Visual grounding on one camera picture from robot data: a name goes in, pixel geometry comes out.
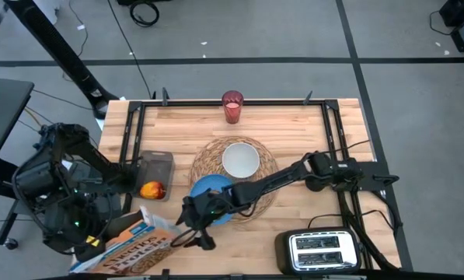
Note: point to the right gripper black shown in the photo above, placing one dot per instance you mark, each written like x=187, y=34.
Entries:
x=212, y=210

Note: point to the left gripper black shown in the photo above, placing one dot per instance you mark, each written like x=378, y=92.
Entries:
x=62, y=227

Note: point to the orange Cheerios Protein cereal box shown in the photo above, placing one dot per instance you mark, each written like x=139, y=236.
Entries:
x=138, y=253

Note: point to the red yellow apple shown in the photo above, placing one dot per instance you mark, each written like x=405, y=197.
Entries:
x=152, y=190

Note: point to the blue plate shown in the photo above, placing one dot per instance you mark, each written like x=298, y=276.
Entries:
x=208, y=184

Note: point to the white ceramic bowl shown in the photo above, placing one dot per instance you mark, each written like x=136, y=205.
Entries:
x=241, y=160

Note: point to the red plastic tumbler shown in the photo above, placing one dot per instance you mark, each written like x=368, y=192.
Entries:
x=232, y=109

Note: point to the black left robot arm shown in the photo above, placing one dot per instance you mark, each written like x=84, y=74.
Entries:
x=88, y=155

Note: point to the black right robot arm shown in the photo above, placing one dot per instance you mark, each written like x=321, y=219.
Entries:
x=278, y=179

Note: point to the grey translucent plastic bin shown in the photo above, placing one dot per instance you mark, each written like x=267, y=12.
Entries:
x=158, y=167

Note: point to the round woven straw placemat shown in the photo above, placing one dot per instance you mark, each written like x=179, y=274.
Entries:
x=264, y=161

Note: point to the black caster wheel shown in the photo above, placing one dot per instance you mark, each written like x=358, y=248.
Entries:
x=11, y=243

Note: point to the black mesh cup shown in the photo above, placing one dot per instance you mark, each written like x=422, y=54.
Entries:
x=313, y=183

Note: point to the black and silver toaster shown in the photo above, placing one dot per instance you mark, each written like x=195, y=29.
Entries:
x=319, y=250

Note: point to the black desk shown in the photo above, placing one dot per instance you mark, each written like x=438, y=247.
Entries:
x=2, y=113

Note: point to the black slanted stand pole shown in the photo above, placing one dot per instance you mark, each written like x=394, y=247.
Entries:
x=60, y=50

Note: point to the black aluminium table frame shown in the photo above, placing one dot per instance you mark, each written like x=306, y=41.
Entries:
x=192, y=103

